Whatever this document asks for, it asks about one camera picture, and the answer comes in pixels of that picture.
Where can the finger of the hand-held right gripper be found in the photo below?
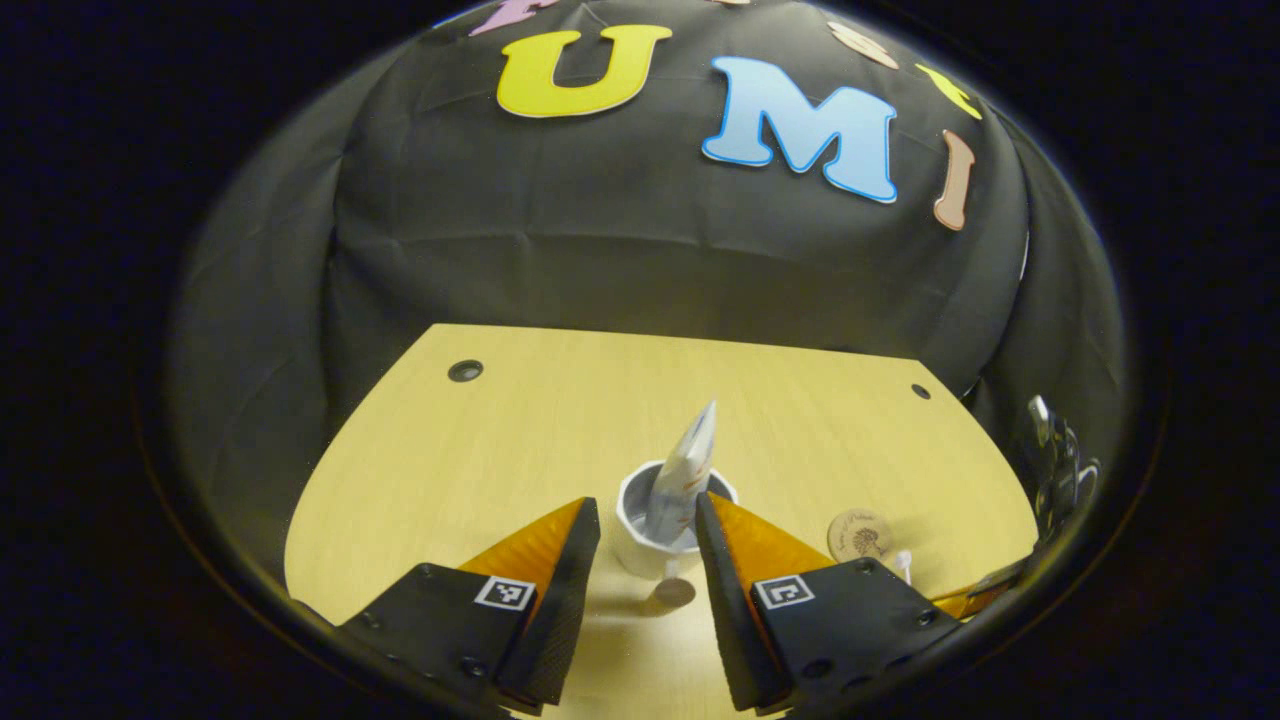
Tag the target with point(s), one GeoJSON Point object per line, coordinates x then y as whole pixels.
{"type": "Point", "coordinates": [985, 590]}

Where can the round cork coaster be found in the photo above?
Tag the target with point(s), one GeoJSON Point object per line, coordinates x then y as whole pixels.
{"type": "Point", "coordinates": [860, 535]}

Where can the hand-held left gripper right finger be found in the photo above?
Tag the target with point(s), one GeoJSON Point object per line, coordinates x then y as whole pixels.
{"type": "Point", "coordinates": [730, 610]}

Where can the white toothbrush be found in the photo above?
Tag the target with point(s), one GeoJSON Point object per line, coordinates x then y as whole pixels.
{"type": "Point", "coordinates": [903, 564]}

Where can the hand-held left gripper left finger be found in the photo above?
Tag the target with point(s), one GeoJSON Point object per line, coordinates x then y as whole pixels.
{"type": "Point", "coordinates": [560, 610]}

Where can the white toothpaste tube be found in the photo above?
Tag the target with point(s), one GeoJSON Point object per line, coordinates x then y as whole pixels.
{"type": "Point", "coordinates": [685, 470]}

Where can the light wooden desktop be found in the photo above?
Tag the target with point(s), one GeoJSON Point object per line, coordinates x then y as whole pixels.
{"type": "Point", "coordinates": [520, 430]}

